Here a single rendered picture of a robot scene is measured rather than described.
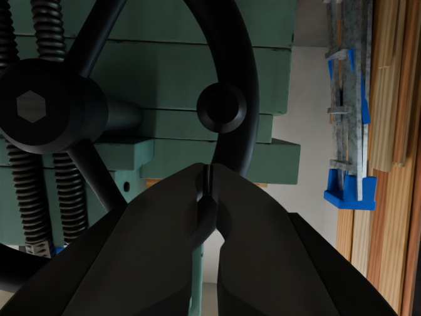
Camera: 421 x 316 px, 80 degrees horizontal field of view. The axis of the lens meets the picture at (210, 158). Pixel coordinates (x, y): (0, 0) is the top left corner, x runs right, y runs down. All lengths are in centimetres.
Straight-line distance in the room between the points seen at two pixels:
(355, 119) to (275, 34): 83
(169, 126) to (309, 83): 265
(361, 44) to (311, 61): 178
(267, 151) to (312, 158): 261
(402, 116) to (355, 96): 53
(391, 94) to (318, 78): 140
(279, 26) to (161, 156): 24
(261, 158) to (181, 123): 12
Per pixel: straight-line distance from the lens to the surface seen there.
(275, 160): 38
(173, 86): 37
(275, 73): 38
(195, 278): 84
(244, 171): 18
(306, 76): 296
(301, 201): 305
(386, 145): 169
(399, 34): 174
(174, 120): 36
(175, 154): 36
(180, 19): 39
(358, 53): 119
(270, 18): 39
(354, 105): 118
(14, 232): 36
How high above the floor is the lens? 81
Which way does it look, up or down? 8 degrees up
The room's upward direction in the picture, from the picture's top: 177 degrees counter-clockwise
